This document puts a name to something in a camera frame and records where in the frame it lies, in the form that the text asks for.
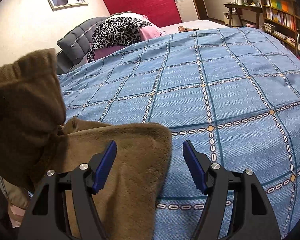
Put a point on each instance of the small object on bed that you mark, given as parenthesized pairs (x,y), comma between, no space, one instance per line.
(182,29)

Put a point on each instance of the wooden bookshelf with books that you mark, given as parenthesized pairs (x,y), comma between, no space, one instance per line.
(281,20)

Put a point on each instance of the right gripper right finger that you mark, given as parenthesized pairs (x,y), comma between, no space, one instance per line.
(252,215)

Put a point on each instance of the wooden shelf desk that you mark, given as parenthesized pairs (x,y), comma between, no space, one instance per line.
(236,7)

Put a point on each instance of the leopard print cloth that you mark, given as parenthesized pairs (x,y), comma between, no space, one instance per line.
(117,33)

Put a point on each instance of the pink pillow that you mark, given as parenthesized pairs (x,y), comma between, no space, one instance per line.
(147,33)

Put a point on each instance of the brown fleece pants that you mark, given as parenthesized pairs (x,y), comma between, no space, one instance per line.
(36,136)

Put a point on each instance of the grey padded headboard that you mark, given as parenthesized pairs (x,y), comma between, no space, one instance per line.
(75,45)

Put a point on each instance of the white bed sheet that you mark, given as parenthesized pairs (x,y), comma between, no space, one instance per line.
(198,24)

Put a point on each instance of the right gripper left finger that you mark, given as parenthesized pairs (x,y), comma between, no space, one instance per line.
(61,195)

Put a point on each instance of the blue checked bedspread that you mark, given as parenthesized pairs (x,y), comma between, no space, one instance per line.
(233,92)

